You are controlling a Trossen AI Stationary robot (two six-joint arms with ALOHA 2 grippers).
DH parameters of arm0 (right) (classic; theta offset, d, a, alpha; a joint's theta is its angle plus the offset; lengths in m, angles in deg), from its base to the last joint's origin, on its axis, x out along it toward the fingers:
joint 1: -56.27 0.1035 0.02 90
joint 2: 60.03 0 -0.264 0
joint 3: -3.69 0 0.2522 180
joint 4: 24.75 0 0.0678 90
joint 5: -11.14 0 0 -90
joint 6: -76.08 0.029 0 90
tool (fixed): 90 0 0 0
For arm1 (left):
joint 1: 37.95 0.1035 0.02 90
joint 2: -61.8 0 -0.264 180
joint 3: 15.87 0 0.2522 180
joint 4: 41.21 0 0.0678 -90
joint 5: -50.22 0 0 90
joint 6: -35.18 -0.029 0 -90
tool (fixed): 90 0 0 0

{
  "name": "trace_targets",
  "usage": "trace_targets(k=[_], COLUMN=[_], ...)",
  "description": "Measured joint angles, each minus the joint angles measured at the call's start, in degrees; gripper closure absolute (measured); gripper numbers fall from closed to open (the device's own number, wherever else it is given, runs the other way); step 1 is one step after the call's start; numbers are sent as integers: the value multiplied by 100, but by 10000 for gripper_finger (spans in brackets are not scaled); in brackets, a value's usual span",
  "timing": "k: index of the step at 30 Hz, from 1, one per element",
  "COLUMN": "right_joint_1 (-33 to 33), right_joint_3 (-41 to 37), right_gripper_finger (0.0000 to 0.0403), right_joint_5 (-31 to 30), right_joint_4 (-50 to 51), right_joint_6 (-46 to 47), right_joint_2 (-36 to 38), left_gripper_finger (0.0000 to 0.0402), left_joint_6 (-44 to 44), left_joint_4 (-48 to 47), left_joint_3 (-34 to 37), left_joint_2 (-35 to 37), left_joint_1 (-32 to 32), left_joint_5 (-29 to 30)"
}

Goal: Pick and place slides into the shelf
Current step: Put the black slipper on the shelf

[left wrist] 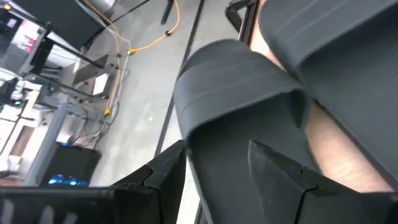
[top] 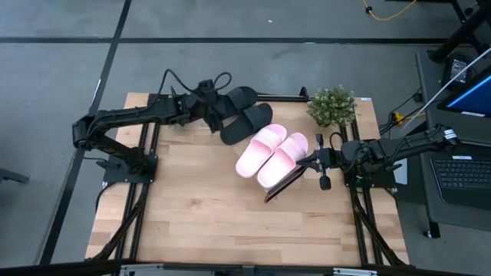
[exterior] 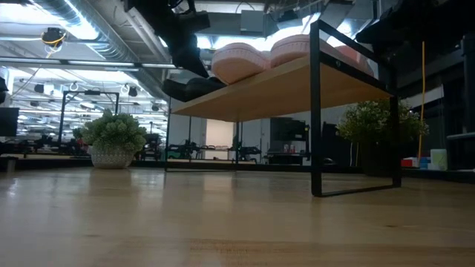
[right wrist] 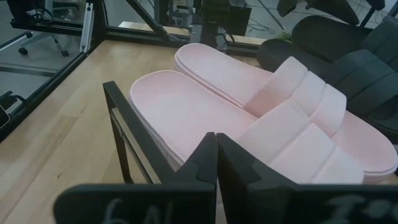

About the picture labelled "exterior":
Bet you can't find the black aluminium table frame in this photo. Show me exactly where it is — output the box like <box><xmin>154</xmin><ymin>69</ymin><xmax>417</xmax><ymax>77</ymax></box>
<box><xmin>0</xmin><ymin>32</ymin><xmax>475</xmax><ymax>185</ymax></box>

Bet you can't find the yellow black ceiling cable reel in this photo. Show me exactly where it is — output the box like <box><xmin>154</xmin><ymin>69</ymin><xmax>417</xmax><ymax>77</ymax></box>
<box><xmin>40</xmin><ymin>27</ymin><xmax>68</xmax><ymax>49</ymax></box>

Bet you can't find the black cabinet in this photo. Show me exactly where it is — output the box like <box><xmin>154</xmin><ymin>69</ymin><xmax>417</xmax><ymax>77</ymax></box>
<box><xmin>269</xmin><ymin>117</ymin><xmax>311</xmax><ymax>164</ymax></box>

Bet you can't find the round green plant white pot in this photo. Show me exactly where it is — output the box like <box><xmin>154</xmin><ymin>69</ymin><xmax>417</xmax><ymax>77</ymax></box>
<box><xmin>80</xmin><ymin>109</ymin><xmax>148</xmax><ymax>170</ymax></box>

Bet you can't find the wooden shelf with black frame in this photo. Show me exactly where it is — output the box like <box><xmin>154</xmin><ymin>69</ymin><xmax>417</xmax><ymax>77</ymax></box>
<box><xmin>165</xmin><ymin>19</ymin><xmax>402</xmax><ymax>198</ymax></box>

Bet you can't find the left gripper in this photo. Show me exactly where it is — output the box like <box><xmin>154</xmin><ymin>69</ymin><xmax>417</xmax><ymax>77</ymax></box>
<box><xmin>124</xmin><ymin>0</ymin><xmax>212</xmax><ymax>79</ymax></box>

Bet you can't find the white flowering potted plant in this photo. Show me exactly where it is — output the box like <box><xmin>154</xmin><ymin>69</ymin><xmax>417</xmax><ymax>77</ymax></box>
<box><xmin>335</xmin><ymin>98</ymin><xmax>430</xmax><ymax>175</ymax></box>

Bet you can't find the black gantry frame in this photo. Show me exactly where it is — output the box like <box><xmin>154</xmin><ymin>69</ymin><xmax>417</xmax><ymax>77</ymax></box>
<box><xmin>57</xmin><ymin>90</ymin><xmax>120</xmax><ymax>149</ymax></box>

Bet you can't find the pink slide sandal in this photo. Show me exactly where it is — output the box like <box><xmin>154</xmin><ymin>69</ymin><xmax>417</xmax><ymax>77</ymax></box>
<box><xmin>269</xmin><ymin>33</ymin><xmax>376</xmax><ymax>77</ymax></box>
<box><xmin>210</xmin><ymin>42</ymin><xmax>272</xmax><ymax>85</ymax></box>

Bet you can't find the dark monitor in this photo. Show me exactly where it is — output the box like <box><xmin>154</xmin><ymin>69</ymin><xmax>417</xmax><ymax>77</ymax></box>
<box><xmin>0</xmin><ymin>107</ymin><xmax>19</xmax><ymax>137</ymax></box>

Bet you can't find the pale green container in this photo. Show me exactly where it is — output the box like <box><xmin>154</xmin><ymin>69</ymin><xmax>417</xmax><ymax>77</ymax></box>
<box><xmin>430</xmin><ymin>148</ymin><xmax>449</xmax><ymax>171</ymax></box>

